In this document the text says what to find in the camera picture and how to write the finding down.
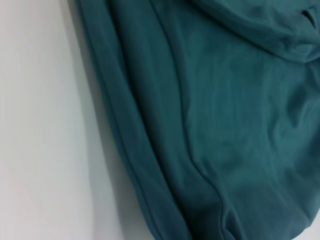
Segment teal T-shirt with FREE print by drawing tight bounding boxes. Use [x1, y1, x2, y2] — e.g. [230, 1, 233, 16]
[74, 0, 320, 240]

